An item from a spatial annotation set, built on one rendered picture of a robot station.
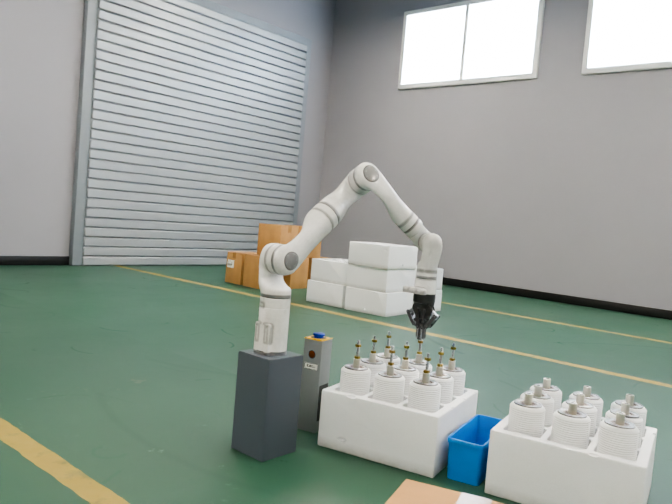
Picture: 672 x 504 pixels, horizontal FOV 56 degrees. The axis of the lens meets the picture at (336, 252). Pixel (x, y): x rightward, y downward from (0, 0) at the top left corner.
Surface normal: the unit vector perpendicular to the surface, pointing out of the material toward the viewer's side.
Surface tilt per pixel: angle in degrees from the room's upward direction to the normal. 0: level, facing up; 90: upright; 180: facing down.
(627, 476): 90
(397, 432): 90
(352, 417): 90
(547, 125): 90
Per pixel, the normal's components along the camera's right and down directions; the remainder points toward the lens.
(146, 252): 0.75, 0.10
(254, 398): -0.65, -0.01
